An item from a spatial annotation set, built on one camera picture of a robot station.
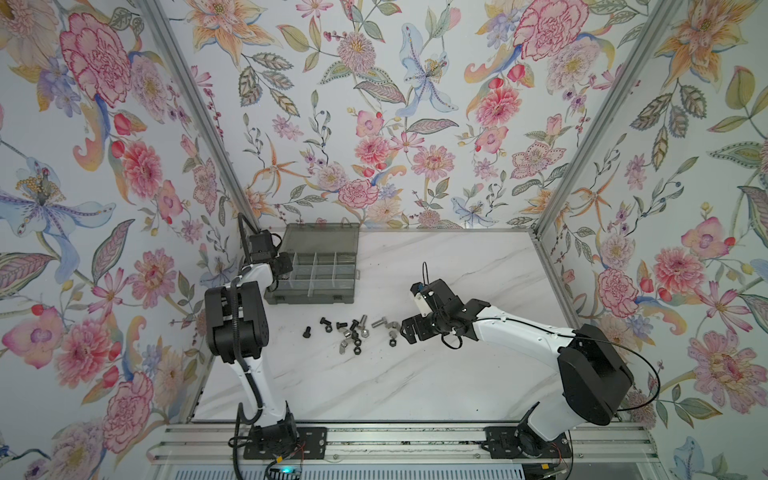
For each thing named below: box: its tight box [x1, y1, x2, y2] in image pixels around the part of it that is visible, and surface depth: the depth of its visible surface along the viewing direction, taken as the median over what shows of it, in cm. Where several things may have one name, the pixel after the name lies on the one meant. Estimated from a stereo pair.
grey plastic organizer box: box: [264, 217, 360, 305], surface depth 109 cm
